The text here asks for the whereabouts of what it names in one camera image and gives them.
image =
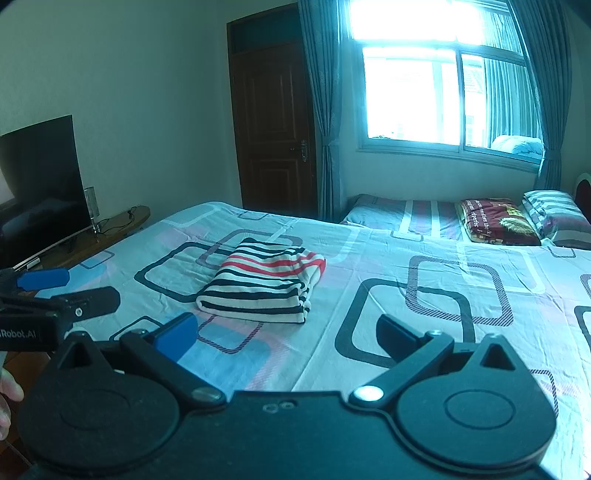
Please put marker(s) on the wooden television stand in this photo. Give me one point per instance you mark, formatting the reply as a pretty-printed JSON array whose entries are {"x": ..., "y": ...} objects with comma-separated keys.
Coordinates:
[{"x": 115, "y": 230}]

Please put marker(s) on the light blue folded blanket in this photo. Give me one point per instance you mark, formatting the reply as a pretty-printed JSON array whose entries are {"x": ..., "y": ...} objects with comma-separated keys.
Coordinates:
[{"x": 517, "y": 146}]

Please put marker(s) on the person's left hand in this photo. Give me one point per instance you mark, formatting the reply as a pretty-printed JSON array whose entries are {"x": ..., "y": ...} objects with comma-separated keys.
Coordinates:
[{"x": 9, "y": 392}]

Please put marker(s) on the blue curtain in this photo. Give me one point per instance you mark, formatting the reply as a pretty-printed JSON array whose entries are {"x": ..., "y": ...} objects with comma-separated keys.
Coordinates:
[
  {"x": 325, "y": 115},
  {"x": 549, "y": 92}
]

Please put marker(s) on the striped knit sweater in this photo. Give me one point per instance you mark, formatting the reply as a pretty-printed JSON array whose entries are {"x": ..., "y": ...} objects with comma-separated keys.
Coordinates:
[{"x": 263, "y": 281}]

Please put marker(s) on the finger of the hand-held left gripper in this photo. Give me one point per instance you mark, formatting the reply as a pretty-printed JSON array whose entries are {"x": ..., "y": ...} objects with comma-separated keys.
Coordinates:
[
  {"x": 87, "y": 302},
  {"x": 44, "y": 278}
]

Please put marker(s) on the striped pillow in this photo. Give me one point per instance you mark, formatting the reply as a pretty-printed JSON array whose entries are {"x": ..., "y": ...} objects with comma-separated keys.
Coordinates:
[{"x": 558, "y": 217}]

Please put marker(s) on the dark wooden door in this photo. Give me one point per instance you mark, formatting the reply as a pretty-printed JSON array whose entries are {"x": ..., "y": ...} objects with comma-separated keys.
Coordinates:
[{"x": 272, "y": 129}]

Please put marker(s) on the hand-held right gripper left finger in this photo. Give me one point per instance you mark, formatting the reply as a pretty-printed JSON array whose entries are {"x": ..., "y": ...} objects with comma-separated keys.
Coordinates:
[{"x": 178, "y": 334}]

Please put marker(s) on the red scalloped headboard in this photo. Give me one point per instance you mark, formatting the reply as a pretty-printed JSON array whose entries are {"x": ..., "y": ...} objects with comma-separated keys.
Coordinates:
[{"x": 584, "y": 191}]

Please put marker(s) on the striped small mattress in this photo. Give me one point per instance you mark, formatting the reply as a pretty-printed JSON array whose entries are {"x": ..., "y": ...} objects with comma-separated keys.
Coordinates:
[{"x": 392, "y": 212}]

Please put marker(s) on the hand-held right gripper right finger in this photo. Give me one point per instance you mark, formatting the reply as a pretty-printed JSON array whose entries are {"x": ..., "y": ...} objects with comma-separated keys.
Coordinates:
[{"x": 397, "y": 339}]

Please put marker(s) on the patterned bed sheet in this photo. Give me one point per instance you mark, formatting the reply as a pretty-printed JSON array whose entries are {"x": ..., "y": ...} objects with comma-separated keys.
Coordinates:
[{"x": 415, "y": 249}]

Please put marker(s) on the black television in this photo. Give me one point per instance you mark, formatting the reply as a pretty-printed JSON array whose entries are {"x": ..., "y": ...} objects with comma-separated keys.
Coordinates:
[{"x": 41, "y": 184}]

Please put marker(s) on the window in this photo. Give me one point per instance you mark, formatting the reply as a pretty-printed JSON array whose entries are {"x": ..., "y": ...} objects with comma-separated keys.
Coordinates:
[{"x": 415, "y": 92}]

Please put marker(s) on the folded maroon printed blanket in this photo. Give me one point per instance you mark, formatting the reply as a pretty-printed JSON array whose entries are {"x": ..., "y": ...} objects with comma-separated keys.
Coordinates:
[{"x": 498, "y": 221}]

